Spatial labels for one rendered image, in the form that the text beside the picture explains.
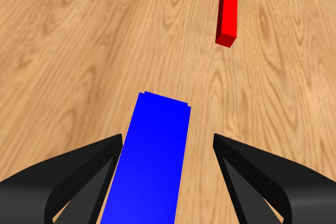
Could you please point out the blue hollow socket block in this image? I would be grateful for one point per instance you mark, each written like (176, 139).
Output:
(152, 155)

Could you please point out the thin red peg bar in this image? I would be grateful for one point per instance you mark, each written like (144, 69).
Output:
(228, 11)

